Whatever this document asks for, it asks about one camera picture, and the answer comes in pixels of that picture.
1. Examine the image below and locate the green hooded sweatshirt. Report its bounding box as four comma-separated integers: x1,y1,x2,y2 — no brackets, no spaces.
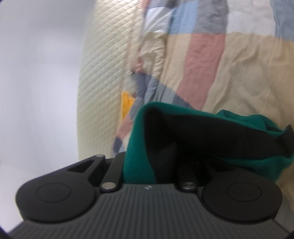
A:
123,102,293,184

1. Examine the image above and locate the orange yellow pillow corner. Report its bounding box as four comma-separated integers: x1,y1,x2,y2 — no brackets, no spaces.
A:
121,91,136,120

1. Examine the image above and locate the patchwork quilt bedspread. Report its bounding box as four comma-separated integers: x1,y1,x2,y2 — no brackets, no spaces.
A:
111,0,294,227

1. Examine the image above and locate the cream quilted headboard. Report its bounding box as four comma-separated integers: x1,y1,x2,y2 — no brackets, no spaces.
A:
77,1,143,160

